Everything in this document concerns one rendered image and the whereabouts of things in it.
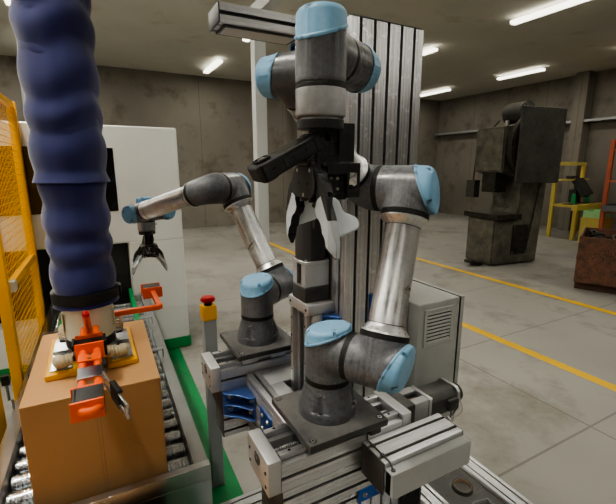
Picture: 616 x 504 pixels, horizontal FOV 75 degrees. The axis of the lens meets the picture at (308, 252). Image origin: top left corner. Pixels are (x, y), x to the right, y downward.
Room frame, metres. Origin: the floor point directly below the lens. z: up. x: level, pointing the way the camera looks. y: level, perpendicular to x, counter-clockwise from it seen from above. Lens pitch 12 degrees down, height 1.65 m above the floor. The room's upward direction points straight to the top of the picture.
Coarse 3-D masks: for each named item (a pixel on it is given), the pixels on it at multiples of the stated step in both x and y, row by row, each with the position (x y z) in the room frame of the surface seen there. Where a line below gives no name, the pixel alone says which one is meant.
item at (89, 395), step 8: (96, 384) 0.93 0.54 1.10; (72, 392) 0.91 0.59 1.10; (80, 392) 0.90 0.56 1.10; (88, 392) 0.90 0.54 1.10; (96, 392) 0.90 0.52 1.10; (72, 400) 0.86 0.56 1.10; (80, 400) 0.86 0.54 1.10; (88, 400) 0.86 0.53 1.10; (96, 400) 0.87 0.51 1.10; (104, 400) 0.89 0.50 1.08; (72, 408) 0.84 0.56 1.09; (104, 408) 0.88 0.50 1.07; (72, 416) 0.84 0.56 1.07; (80, 416) 0.85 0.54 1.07; (96, 416) 0.87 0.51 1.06
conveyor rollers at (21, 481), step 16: (128, 304) 3.14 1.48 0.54; (128, 320) 2.80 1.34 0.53; (144, 320) 2.78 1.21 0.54; (160, 368) 2.06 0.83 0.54; (176, 432) 1.50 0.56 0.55; (176, 448) 1.40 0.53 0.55; (16, 464) 1.31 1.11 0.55; (176, 464) 1.32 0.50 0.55; (16, 480) 1.24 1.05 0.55; (16, 496) 1.17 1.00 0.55; (32, 496) 1.18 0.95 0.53
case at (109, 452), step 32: (32, 384) 1.20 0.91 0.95; (64, 384) 1.20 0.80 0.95; (128, 384) 1.20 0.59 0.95; (160, 384) 1.25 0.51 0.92; (32, 416) 1.08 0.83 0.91; (64, 416) 1.11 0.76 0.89; (160, 416) 1.24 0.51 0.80; (32, 448) 1.07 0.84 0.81; (64, 448) 1.11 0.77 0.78; (96, 448) 1.15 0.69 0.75; (128, 448) 1.19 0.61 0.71; (160, 448) 1.24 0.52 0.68; (32, 480) 1.07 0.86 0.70; (64, 480) 1.10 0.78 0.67; (96, 480) 1.14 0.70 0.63; (128, 480) 1.19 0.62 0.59
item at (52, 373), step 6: (54, 342) 1.48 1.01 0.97; (60, 342) 1.43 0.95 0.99; (60, 354) 1.31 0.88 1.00; (48, 360) 1.33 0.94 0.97; (48, 366) 1.28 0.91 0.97; (66, 366) 1.27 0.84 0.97; (72, 366) 1.27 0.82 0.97; (48, 372) 1.24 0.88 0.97; (54, 372) 1.24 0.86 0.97; (60, 372) 1.24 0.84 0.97; (66, 372) 1.24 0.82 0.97; (72, 372) 1.25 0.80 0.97; (48, 378) 1.21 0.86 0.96; (54, 378) 1.22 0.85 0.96; (60, 378) 1.23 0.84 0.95
